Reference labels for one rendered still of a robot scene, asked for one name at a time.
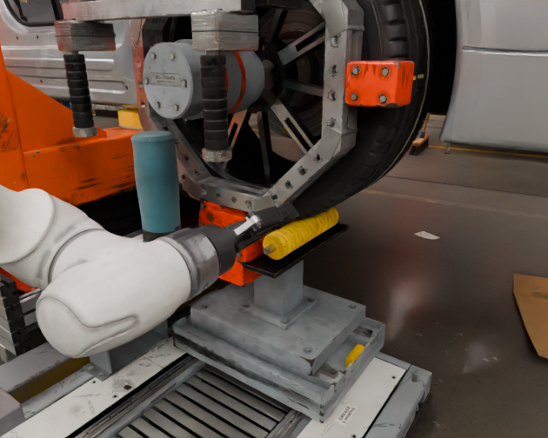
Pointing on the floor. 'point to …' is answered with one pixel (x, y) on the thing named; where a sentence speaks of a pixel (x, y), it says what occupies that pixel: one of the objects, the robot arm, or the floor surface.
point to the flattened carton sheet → (543, 313)
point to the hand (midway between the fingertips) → (281, 215)
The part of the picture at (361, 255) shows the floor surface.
